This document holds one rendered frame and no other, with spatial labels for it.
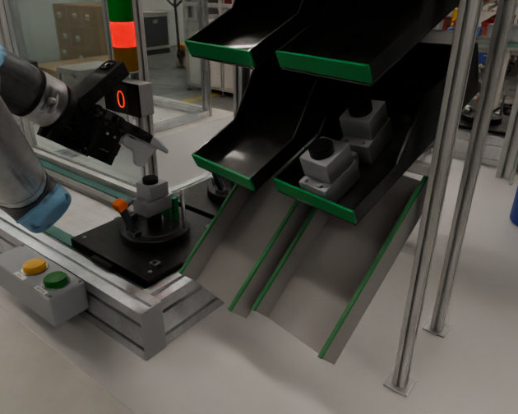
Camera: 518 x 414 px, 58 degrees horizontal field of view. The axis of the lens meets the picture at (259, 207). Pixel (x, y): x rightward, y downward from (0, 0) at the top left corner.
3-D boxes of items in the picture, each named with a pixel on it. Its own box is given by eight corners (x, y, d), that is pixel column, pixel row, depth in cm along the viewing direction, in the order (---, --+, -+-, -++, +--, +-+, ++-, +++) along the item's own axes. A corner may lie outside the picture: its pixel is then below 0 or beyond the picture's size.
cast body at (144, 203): (148, 218, 91) (144, 185, 88) (133, 212, 93) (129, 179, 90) (179, 204, 97) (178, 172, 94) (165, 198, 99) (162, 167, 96)
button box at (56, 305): (55, 328, 81) (48, 298, 78) (-4, 283, 93) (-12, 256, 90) (90, 308, 86) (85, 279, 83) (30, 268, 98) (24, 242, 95)
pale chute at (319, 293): (335, 365, 62) (320, 359, 59) (266, 316, 71) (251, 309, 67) (438, 187, 65) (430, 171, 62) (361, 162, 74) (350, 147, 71)
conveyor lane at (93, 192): (154, 330, 87) (150, 285, 82) (-44, 205, 133) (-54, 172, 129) (252, 264, 107) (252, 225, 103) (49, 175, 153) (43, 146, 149)
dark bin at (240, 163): (254, 193, 63) (235, 150, 58) (196, 166, 72) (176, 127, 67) (377, 79, 73) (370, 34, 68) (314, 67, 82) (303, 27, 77)
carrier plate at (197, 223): (150, 290, 83) (148, 280, 82) (71, 246, 96) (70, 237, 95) (238, 237, 100) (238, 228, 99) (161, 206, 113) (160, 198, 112)
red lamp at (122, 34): (122, 48, 98) (119, 23, 95) (107, 46, 100) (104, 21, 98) (141, 46, 101) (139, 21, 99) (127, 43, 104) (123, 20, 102)
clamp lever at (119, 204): (133, 235, 91) (117, 206, 86) (127, 232, 92) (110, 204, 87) (146, 223, 93) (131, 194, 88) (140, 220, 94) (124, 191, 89)
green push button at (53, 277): (53, 296, 81) (50, 286, 80) (40, 287, 83) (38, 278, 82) (73, 285, 84) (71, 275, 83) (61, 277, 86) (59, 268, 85)
